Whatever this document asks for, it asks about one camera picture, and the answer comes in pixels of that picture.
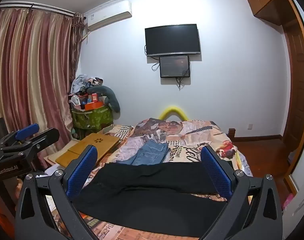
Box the large black wall television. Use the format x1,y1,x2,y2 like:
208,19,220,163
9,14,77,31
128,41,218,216
144,24,201,57

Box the black pants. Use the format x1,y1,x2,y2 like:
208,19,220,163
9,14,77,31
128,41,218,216
72,162,228,238

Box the grey plush pillow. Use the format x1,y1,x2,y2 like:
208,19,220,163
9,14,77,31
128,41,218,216
87,85,121,113

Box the green patterned storage bag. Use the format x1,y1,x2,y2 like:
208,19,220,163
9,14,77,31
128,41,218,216
71,104,114,132

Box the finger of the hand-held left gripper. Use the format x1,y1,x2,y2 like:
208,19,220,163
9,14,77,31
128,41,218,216
2,123,40,145
17,127,61,155

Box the pink bag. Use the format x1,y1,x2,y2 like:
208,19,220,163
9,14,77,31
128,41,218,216
282,192,295,213

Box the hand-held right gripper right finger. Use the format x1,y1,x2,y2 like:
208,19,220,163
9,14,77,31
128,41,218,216
199,145,283,240

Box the white air conditioner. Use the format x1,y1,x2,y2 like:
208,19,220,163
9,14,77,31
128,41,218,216
83,0,132,32

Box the orange box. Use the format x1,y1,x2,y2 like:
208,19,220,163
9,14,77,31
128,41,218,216
84,101,103,110

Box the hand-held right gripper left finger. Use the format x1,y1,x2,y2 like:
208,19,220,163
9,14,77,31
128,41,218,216
15,145,110,240

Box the white sticker-covered cabinet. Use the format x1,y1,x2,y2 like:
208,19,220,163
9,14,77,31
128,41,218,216
283,170,304,233

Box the white curtain rail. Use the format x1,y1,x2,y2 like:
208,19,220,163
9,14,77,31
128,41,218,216
0,1,76,16

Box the bed with printed bedsheet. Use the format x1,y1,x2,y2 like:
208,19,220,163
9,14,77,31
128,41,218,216
42,117,253,240

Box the striped pink curtain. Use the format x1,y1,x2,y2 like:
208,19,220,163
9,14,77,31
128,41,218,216
0,5,85,170

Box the yellow plush blanket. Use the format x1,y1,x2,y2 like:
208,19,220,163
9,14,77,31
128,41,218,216
235,150,243,173

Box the blue jeans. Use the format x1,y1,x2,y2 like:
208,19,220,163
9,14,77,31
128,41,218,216
122,140,171,166

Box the pile of clothes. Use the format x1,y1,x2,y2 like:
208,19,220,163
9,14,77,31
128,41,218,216
71,74,104,99

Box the light wooden board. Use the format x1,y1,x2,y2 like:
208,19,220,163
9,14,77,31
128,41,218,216
43,140,80,167

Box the small black wall monitor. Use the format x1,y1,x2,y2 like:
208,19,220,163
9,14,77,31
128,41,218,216
159,55,191,78

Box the yellow foam tube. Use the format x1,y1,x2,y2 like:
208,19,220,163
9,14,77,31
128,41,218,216
159,104,189,122

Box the wooden laptop table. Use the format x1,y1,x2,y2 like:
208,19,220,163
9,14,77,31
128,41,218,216
55,133,120,168

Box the wooden door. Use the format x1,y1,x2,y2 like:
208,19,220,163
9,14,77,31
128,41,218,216
282,0,304,178

